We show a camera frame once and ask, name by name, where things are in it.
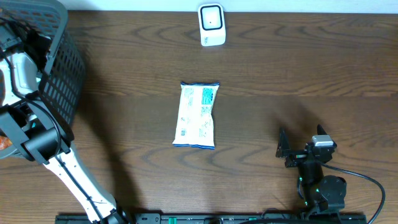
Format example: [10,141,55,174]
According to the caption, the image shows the grey plastic mesh basket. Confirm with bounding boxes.
[1,1,86,164]

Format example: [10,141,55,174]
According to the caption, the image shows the cream wipes pack blue edges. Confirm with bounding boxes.
[172,82,220,150]

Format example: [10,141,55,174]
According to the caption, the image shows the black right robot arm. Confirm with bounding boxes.
[275,125,346,220]

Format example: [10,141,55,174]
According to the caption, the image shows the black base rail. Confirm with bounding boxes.
[55,212,368,224]

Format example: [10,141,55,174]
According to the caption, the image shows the orange tissue pack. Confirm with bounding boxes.
[0,136,12,151]

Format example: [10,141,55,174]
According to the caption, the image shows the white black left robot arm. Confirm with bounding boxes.
[1,17,133,223]

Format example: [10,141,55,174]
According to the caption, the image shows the white barcode scanner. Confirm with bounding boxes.
[198,3,226,47]

